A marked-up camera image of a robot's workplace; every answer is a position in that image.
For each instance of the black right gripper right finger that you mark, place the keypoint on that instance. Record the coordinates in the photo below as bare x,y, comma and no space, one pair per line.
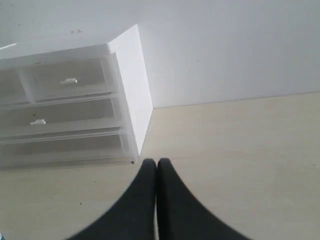
180,216

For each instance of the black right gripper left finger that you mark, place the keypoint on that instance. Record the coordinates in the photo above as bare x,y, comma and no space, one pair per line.
132,216

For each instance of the white plastic drawer cabinet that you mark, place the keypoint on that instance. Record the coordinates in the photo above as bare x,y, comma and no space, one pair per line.
133,91

